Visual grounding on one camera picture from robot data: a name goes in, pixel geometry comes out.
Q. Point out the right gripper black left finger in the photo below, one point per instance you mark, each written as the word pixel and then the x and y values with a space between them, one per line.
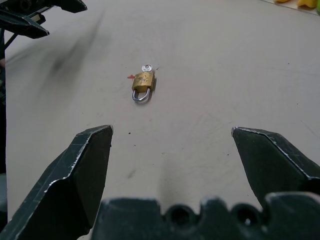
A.
pixel 62 195

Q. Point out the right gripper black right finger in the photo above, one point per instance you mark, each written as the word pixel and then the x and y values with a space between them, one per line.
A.
pixel 272 165

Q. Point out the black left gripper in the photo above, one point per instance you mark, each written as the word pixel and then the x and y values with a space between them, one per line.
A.
pixel 22 6

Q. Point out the brass padlock with silver shackle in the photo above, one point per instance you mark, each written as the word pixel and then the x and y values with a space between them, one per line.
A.
pixel 142 82

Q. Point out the green toy pear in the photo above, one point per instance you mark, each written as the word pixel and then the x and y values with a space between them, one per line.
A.
pixel 318 9

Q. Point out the yellow toy starfruit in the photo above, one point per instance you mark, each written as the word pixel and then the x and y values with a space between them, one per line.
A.
pixel 306 3
pixel 282 1

